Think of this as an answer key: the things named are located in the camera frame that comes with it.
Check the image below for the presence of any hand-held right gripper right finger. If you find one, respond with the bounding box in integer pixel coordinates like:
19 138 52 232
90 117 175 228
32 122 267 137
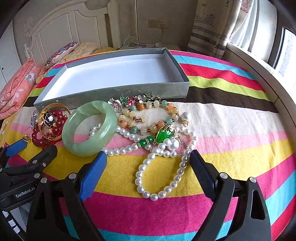
188 149 272 241

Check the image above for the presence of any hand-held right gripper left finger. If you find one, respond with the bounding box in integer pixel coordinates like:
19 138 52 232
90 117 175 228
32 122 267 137
26 151 108 241

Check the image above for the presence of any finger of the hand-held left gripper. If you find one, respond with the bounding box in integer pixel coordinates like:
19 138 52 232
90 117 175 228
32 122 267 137
0 140 28 166
0 145 58 176

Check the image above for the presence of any red braided cord bracelet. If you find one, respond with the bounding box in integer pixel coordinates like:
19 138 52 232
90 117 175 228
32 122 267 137
44 128 62 145

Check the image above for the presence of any red bead bracelet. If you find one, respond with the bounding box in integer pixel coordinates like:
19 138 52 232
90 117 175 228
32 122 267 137
31 110 68 146

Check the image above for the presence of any silver rhinestone brooch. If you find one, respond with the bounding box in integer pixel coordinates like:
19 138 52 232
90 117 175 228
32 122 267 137
30 110 38 130

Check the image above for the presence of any large pearl chain pendant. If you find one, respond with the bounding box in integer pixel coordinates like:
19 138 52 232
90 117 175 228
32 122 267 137
165 138 189 159

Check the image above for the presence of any white pearl bracelet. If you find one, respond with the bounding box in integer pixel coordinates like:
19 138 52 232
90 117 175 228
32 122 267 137
135 148 192 202

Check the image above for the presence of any gold bangle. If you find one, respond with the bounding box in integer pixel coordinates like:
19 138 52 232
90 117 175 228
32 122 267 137
38 103 71 141

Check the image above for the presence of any green jade bangle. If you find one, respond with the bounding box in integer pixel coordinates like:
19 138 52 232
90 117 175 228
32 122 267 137
62 100 117 157

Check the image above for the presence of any white pearl necklace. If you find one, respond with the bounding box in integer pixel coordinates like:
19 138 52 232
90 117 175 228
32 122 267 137
89 124 199 160

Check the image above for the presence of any green gem gold pendant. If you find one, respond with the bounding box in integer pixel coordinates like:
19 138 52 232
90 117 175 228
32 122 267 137
137 124 176 149

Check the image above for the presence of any enamel flower bracelet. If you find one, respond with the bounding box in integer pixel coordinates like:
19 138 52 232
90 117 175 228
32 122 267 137
108 93 160 113

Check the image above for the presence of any multicolour bead bracelet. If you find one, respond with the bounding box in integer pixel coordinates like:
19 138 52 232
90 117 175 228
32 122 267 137
118 100 179 135

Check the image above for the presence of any grey cardboard box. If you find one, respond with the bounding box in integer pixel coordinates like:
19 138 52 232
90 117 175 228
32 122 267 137
33 47 190 112

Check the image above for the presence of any yellow floral bed sheet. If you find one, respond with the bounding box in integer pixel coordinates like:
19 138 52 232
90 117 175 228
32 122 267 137
0 117 16 149

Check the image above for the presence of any colourful striped cloth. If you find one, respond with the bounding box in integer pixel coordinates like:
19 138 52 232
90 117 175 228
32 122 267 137
0 50 287 241

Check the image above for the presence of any pink floral quilt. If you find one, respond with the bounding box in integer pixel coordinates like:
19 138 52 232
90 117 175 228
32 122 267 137
0 58 44 120

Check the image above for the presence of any white wardrobe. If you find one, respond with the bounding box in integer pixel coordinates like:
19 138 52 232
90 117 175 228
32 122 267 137
0 23 23 88

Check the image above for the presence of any embroidered cushion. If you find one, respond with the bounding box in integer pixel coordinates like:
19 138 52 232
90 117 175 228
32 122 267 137
44 41 79 69

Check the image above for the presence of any yellow quilted pillow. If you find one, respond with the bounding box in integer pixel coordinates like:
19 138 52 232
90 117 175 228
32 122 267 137
62 42 100 62

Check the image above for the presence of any white nightstand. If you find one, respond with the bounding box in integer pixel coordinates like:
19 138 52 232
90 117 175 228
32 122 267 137
118 43 181 51

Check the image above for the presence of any white bed headboard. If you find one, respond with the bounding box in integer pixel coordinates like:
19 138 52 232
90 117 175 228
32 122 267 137
24 0 121 65

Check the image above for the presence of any striped printed curtain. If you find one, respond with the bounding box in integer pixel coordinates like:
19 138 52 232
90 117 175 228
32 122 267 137
187 0 250 61

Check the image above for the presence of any white sheer curtain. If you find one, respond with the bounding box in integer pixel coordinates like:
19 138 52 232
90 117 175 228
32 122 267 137
231 0 278 61

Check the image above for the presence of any wall switch panel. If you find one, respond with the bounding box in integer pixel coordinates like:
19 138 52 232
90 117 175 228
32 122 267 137
23 19 31 37

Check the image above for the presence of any white cable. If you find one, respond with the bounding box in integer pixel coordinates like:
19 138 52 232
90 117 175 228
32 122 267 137
122 36 162 48

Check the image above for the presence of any wall socket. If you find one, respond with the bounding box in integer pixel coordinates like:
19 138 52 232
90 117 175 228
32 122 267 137
148 19 169 29

